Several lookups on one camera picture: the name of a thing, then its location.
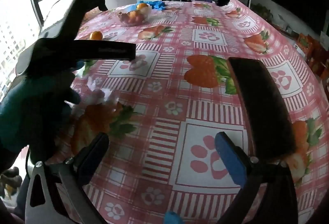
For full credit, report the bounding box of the clear plastic fruit bowl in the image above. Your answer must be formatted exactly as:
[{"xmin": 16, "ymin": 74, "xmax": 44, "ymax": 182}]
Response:
[{"xmin": 117, "ymin": 5, "xmax": 152, "ymax": 27}]

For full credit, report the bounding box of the small orange kumquat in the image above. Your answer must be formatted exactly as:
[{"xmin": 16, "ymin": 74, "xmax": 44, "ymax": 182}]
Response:
[{"xmin": 89, "ymin": 31, "xmax": 103, "ymax": 40}]

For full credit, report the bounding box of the blue gloves pile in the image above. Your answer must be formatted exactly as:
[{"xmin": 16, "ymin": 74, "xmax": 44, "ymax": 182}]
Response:
[{"xmin": 137, "ymin": 0, "xmax": 166, "ymax": 10}]

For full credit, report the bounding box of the pink strawberry tablecloth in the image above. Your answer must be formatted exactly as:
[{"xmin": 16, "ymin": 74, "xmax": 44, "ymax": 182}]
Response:
[{"xmin": 55, "ymin": 0, "xmax": 328, "ymax": 223}]

